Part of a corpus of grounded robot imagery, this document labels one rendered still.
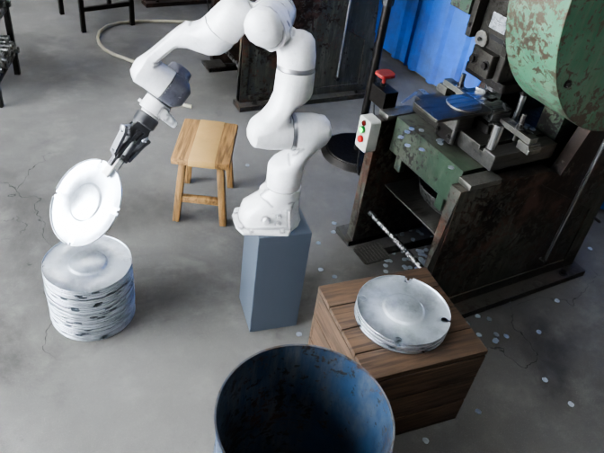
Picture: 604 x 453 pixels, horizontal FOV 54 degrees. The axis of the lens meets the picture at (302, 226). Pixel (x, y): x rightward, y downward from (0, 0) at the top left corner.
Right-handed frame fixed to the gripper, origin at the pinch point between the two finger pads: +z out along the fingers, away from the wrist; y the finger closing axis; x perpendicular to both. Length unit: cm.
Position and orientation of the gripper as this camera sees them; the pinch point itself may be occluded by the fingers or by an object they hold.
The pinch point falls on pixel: (112, 166)
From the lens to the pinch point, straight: 199.7
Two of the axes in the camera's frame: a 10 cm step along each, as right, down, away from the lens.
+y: -3.9, -2.6, -8.8
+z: -5.8, 8.1, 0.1
